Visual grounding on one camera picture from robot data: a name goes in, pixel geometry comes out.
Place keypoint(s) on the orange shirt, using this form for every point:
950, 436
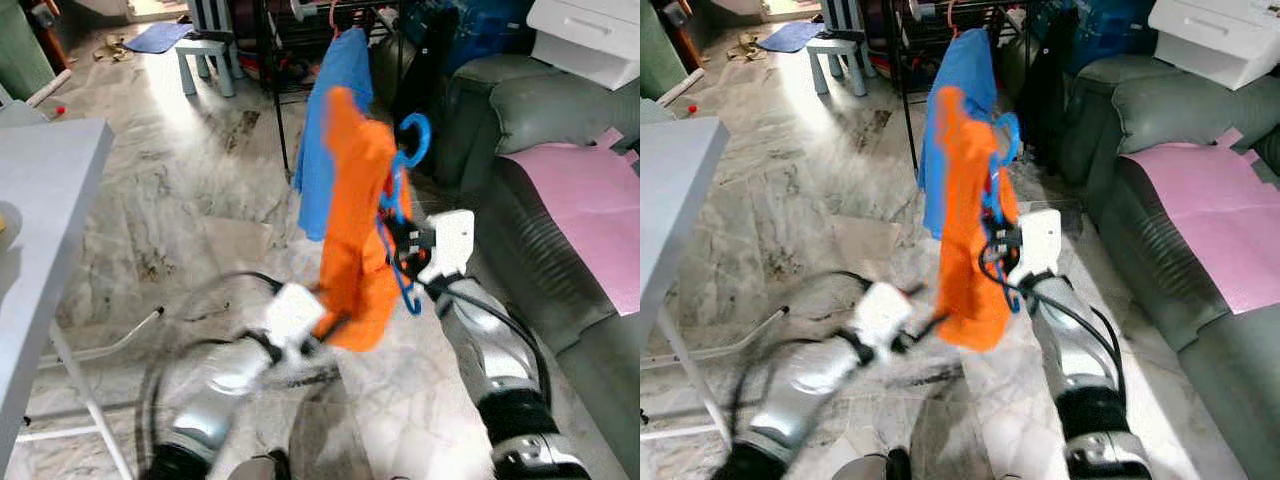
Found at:
965, 220
355, 220

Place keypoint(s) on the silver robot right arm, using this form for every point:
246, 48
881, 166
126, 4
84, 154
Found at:
490, 340
1075, 340

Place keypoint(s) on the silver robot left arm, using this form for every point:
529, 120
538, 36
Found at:
220, 390
810, 385

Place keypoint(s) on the pink clothes hanger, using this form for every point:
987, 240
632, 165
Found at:
952, 18
332, 20

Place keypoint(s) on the black hanging garment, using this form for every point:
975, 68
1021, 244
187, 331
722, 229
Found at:
430, 70
1050, 80

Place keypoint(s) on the pink cloth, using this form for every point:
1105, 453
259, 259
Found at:
585, 210
1210, 210

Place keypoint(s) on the blue shirt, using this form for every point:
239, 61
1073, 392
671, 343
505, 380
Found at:
965, 65
345, 65

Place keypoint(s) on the grey green sofa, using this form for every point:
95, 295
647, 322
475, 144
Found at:
1180, 110
560, 110

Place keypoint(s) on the blue storage box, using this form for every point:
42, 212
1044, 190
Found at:
490, 30
1110, 30

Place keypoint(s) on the black metal drying rack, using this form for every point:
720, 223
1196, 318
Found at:
262, 40
892, 40

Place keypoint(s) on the white plastic child chair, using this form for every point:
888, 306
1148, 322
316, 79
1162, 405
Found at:
835, 50
205, 50

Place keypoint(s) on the white plastic storage box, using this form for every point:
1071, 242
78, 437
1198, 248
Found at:
1215, 40
590, 40

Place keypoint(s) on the blue floor mat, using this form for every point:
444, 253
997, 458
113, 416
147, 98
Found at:
790, 37
160, 37

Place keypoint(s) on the white paper roll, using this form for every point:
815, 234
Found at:
680, 88
50, 88

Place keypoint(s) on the green panel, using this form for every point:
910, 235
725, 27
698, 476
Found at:
655, 50
20, 50

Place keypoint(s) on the crumpled brown paper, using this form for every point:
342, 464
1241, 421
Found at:
113, 50
745, 50

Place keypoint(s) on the red black upright appliance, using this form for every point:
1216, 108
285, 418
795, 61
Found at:
45, 15

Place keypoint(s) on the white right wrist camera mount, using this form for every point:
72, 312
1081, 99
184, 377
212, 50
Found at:
1040, 240
450, 240

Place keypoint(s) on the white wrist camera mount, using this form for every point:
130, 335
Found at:
885, 312
450, 240
295, 312
1040, 240

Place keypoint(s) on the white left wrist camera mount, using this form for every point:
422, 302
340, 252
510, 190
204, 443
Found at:
295, 312
885, 312

